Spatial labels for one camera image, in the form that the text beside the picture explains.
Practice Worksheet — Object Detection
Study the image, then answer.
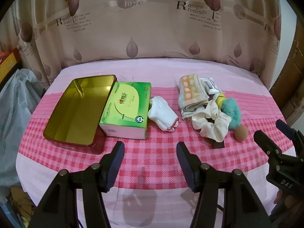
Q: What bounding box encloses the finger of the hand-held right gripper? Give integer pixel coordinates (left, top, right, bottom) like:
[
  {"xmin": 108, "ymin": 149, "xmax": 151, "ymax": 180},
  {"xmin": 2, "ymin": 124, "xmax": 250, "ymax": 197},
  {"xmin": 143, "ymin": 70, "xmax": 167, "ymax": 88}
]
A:
[
  {"xmin": 254, "ymin": 130, "xmax": 285, "ymax": 164},
  {"xmin": 275, "ymin": 119, "xmax": 304, "ymax": 158}
]

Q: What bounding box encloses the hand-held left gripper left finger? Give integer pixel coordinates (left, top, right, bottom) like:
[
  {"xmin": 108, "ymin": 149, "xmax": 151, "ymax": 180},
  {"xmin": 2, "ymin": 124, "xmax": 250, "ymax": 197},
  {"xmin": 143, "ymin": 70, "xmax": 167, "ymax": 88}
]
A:
[{"xmin": 28, "ymin": 142, "xmax": 125, "ymax": 228}]

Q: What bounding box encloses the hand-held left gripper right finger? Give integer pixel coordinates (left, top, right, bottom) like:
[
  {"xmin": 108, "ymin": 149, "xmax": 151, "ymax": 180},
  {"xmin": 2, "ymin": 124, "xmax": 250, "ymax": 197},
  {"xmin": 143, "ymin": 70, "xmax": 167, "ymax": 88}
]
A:
[{"xmin": 176, "ymin": 142, "xmax": 273, "ymax": 228}]

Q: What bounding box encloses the brown sponge ball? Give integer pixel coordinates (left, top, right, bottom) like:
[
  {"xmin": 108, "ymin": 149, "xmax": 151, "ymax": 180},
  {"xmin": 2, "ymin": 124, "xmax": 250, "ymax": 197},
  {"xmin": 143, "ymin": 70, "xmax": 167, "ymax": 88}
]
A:
[{"xmin": 235, "ymin": 125, "xmax": 249, "ymax": 141}]

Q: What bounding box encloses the teal fluffy pompom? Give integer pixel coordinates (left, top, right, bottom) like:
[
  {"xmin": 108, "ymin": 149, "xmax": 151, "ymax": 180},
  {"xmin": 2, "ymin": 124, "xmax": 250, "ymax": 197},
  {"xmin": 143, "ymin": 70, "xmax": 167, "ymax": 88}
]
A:
[{"xmin": 220, "ymin": 97, "xmax": 243, "ymax": 126}]

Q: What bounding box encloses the cream scrunchie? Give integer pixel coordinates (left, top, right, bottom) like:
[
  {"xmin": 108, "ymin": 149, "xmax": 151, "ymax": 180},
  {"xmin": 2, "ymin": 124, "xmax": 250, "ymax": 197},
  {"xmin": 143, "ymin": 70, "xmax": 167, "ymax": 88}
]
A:
[{"xmin": 191, "ymin": 99, "xmax": 232, "ymax": 142}]

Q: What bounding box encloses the green tissue box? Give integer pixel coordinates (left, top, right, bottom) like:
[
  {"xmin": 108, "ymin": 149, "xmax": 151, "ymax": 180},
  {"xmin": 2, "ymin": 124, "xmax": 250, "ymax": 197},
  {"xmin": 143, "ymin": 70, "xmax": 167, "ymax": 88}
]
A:
[{"xmin": 98, "ymin": 82, "xmax": 152, "ymax": 139}]

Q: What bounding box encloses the yellow plush toy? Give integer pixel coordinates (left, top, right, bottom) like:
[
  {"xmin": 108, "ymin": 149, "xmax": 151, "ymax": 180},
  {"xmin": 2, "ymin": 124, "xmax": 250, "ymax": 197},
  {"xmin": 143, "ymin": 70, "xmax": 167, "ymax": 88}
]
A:
[{"xmin": 215, "ymin": 93, "xmax": 227, "ymax": 111}]

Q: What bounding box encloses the gold metal tin box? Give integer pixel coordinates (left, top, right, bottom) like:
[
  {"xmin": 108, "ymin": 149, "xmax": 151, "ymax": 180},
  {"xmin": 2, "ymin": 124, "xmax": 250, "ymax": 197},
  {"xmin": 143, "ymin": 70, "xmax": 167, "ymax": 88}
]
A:
[{"xmin": 43, "ymin": 74, "xmax": 117, "ymax": 155}]

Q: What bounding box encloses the orange white towel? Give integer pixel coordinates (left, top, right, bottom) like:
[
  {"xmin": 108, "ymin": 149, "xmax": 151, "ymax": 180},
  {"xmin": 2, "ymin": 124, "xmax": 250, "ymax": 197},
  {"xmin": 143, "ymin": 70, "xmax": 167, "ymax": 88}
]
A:
[{"xmin": 178, "ymin": 74, "xmax": 211, "ymax": 121}]

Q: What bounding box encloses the white sachet packet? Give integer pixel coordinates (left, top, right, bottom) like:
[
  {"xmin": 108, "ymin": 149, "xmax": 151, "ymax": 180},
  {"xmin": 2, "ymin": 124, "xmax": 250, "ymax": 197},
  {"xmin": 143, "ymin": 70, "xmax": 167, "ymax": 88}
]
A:
[{"xmin": 201, "ymin": 77, "xmax": 222, "ymax": 95}]

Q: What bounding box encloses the pink checked blanket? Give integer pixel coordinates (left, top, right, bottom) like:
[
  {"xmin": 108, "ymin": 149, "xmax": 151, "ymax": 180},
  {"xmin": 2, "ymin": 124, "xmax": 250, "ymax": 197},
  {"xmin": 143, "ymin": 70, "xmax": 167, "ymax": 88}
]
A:
[{"xmin": 17, "ymin": 57, "xmax": 302, "ymax": 228}]

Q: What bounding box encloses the wooden door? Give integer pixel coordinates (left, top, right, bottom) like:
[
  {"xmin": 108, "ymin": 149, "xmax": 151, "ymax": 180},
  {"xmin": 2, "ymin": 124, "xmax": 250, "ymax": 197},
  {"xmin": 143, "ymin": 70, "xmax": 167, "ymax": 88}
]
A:
[{"xmin": 268, "ymin": 17, "xmax": 304, "ymax": 126}]

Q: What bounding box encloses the yellow cloth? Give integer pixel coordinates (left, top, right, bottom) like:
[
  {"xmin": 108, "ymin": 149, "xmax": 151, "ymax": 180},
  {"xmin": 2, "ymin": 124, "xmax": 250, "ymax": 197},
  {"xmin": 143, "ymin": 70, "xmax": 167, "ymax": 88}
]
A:
[{"xmin": 9, "ymin": 186, "xmax": 36, "ymax": 228}]

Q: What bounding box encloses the grey plastic bag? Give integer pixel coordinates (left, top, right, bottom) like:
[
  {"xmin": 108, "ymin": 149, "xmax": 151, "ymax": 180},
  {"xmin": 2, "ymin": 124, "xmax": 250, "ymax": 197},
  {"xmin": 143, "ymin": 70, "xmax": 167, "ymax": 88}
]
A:
[{"xmin": 0, "ymin": 68, "xmax": 44, "ymax": 188}]

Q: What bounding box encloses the blue striped cloth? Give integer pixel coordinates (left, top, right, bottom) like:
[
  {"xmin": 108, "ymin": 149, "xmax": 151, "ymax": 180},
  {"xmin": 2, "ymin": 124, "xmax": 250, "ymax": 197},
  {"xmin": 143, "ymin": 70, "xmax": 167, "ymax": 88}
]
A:
[{"xmin": 0, "ymin": 203, "xmax": 24, "ymax": 228}]

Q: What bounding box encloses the beige leaf print curtain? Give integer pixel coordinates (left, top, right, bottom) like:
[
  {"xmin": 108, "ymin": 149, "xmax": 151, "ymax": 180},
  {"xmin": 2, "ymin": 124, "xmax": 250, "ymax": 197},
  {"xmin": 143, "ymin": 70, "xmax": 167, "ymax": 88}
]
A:
[{"xmin": 0, "ymin": 0, "xmax": 304, "ymax": 93}]

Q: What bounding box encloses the orange cardboard box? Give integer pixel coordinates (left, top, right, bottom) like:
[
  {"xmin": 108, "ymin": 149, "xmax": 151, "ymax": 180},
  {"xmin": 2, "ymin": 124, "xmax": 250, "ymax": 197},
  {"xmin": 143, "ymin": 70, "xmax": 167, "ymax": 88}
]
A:
[{"xmin": 0, "ymin": 47, "xmax": 23, "ymax": 83}]

